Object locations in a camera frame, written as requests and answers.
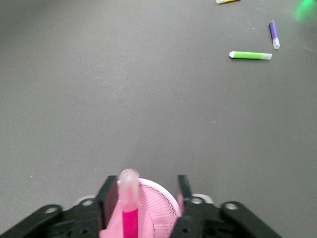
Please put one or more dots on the green marker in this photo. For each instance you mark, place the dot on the green marker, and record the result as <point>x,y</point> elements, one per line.
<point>247,55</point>

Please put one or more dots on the purple marker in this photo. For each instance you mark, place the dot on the purple marker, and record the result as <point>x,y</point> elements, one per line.
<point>273,31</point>

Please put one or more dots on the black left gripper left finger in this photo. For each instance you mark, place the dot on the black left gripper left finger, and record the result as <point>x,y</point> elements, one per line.
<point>109,198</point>

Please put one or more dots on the pink marker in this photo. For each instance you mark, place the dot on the pink marker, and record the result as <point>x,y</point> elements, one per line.
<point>130,198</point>

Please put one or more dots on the pink mesh cup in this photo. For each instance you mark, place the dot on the pink mesh cup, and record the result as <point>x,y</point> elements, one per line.
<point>158,205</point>

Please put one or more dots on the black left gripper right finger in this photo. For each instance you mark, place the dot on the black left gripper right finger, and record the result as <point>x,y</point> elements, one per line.
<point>184,191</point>

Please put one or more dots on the yellow marker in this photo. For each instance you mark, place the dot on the yellow marker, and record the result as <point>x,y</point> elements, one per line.
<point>226,1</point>

